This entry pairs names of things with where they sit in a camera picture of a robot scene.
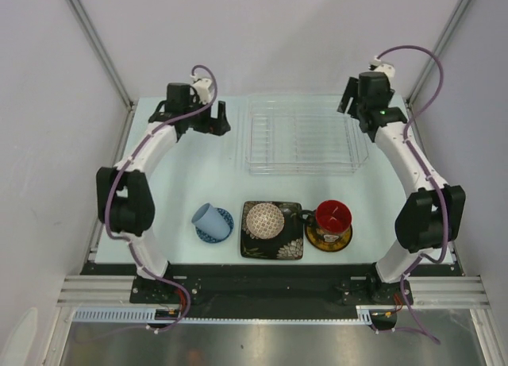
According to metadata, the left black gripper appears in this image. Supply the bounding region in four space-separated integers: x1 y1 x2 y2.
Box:
183 95 230 137

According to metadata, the clear wire dish rack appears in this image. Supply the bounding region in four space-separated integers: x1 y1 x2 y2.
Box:
244 94 369 175

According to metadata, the light blue cup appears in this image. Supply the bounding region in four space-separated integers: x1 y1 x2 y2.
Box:
191 203 230 240

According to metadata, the beige patterned bowl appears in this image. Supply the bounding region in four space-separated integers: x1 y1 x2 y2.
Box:
245 202 285 240

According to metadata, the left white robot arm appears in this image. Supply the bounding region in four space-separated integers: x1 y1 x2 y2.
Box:
96 75 231 302

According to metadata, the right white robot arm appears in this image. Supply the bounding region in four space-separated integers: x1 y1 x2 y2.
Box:
337 71 466 303

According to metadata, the blue patterned bowl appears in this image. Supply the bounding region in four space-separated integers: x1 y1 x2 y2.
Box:
194 206 234 244

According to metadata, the red black mug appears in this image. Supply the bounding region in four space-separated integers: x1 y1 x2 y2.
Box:
298 199 352 241

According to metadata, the yellow black saucer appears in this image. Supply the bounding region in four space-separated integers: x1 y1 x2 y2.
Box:
304 223 353 252

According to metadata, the black floral square plate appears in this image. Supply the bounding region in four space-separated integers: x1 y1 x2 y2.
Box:
240 201 304 260

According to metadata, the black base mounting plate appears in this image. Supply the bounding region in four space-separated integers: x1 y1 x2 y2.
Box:
79 262 465 330

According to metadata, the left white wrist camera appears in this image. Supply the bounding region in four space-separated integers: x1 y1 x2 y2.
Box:
190 75 213 105

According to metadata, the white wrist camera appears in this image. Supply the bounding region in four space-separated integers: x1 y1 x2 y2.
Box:
190 75 213 105
369 56 395 79

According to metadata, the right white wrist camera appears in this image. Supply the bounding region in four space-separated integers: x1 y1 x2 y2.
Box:
369 56 395 79

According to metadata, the right aluminium corner post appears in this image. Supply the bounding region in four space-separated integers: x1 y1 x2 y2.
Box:
406 0 474 106

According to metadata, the aluminium corner post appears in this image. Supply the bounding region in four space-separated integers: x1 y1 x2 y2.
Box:
406 0 474 106
65 0 134 111

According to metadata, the left aluminium corner post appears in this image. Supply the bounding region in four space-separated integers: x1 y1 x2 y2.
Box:
65 0 134 111

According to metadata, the white slotted cable duct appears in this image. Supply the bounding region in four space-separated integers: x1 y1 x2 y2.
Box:
73 307 372 325

